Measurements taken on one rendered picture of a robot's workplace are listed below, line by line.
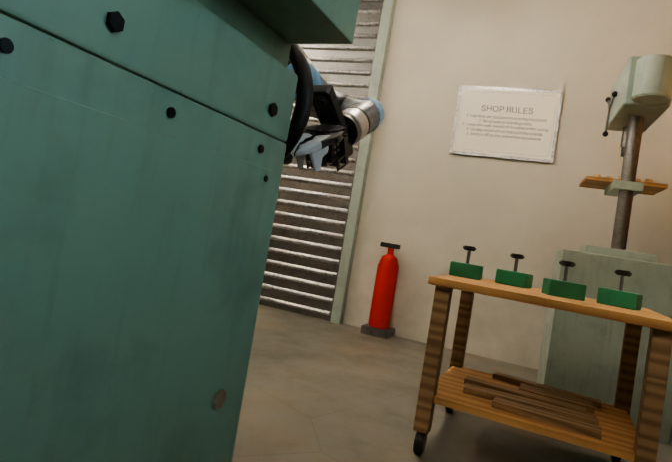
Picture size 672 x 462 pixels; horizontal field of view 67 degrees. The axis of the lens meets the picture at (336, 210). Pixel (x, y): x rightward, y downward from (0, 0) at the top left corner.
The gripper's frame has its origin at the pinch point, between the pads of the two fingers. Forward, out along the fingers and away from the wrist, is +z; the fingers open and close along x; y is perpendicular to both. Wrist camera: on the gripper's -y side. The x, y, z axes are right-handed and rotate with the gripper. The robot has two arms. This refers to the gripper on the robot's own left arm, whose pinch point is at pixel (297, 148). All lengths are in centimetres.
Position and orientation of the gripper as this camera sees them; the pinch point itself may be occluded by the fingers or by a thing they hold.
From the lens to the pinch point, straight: 92.6
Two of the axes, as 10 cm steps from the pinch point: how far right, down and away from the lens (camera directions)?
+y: 0.6, 9.1, 4.1
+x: -9.0, -1.3, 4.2
